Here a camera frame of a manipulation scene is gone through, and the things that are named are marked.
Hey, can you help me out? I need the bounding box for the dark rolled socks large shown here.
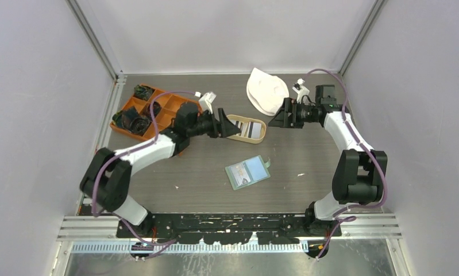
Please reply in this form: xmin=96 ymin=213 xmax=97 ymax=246
xmin=112 ymin=106 xmax=152 ymax=136

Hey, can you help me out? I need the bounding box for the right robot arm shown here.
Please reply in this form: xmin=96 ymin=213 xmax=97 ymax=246
xmin=268 ymin=81 xmax=388 ymax=236

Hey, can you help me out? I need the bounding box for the dark rolled sock top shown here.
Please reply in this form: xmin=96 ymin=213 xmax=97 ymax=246
xmin=133 ymin=85 xmax=156 ymax=101

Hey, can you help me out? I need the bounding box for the dark rolled sock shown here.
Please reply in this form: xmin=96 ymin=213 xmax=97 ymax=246
xmin=142 ymin=101 xmax=162 ymax=117
xmin=133 ymin=85 xmax=156 ymax=101

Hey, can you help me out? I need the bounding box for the beige oval card tray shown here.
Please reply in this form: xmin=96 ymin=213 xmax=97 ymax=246
xmin=227 ymin=114 xmax=267 ymax=144

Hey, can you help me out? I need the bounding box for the green card holder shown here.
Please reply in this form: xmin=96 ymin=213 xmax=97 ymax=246
xmin=225 ymin=155 xmax=271 ymax=190

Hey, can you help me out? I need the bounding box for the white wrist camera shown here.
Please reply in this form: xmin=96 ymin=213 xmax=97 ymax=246
xmin=292 ymin=78 xmax=310 ymax=104
xmin=198 ymin=91 xmax=217 ymax=114

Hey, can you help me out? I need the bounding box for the white folded cloth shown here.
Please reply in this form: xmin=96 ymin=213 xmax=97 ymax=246
xmin=246 ymin=67 xmax=290 ymax=116

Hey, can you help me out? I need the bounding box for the white gold-lettered card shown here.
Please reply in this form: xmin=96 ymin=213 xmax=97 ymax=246
xmin=230 ymin=163 xmax=251 ymax=186

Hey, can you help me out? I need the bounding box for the dark rolled sock middle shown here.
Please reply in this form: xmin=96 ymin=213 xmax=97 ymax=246
xmin=142 ymin=101 xmax=162 ymax=117

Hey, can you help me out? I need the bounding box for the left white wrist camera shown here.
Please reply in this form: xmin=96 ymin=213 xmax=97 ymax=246
xmin=198 ymin=91 xmax=217 ymax=114

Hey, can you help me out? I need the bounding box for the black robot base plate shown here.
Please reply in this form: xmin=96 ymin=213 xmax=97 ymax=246
xmin=134 ymin=213 xmax=341 ymax=245

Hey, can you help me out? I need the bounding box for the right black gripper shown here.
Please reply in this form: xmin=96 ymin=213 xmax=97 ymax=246
xmin=268 ymin=98 xmax=318 ymax=129

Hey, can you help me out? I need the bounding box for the perforated metal rail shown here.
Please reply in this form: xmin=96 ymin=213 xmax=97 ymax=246
xmin=71 ymin=240 xmax=308 ymax=254

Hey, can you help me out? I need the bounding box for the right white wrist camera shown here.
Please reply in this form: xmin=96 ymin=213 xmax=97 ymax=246
xmin=292 ymin=78 xmax=310 ymax=104

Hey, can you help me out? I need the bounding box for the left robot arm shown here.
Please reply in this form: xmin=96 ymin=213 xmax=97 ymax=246
xmin=79 ymin=102 xmax=241 ymax=237

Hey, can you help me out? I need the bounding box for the silver card in tray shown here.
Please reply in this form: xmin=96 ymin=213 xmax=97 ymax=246
xmin=249 ymin=122 xmax=262 ymax=140

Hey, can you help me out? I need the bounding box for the orange compartment tray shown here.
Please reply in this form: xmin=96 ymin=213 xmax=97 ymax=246
xmin=110 ymin=87 xmax=202 ymax=141

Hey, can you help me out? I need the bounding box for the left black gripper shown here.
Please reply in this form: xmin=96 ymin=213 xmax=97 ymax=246
xmin=187 ymin=108 xmax=240 ymax=139

